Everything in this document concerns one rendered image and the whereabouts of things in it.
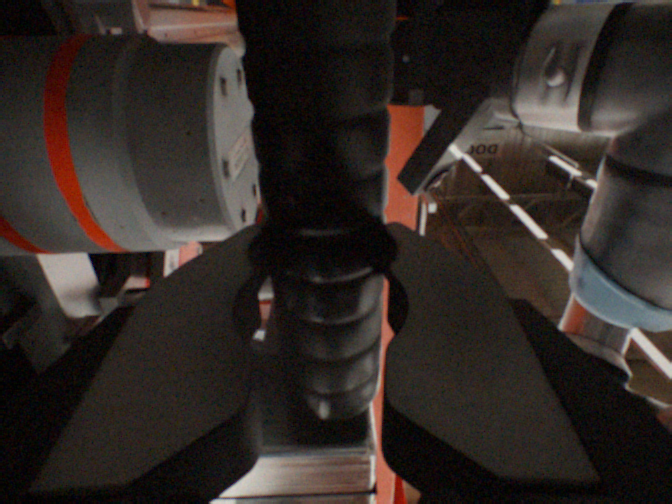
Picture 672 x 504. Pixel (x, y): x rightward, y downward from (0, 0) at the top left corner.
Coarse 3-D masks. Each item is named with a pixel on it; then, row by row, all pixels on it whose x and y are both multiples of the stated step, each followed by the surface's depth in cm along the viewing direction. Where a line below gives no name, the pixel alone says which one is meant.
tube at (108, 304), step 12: (120, 276) 38; (108, 288) 36; (120, 288) 36; (132, 288) 37; (144, 288) 37; (264, 288) 38; (108, 300) 35; (120, 300) 36; (132, 300) 36; (264, 300) 39; (108, 312) 36
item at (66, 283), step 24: (0, 264) 29; (24, 264) 29; (48, 264) 30; (72, 264) 33; (0, 288) 30; (24, 288) 30; (48, 288) 30; (72, 288) 32; (96, 288) 36; (48, 312) 31; (72, 312) 32; (96, 312) 36; (24, 336) 33; (48, 336) 33; (48, 360) 34
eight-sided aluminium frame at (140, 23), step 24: (72, 0) 43; (96, 0) 42; (120, 0) 43; (144, 0) 45; (96, 24) 44; (120, 24) 44; (144, 24) 45; (120, 264) 49; (144, 264) 53; (168, 264) 50
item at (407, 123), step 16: (400, 112) 68; (416, 112) 68; (400, 128) 70; (416, 128) 70; (400, 144) 71; (416, 144) 71; (400, 160) 72; (400, 192) 76; (400, 208) 77; (416, 208) 78; (384, 288) 87; (384, 304) 89; (384, 320) 91; (384, 336) 94; (384, 352) 96; (384, 464) 119; (384, 480) 123; (384, 496) 127
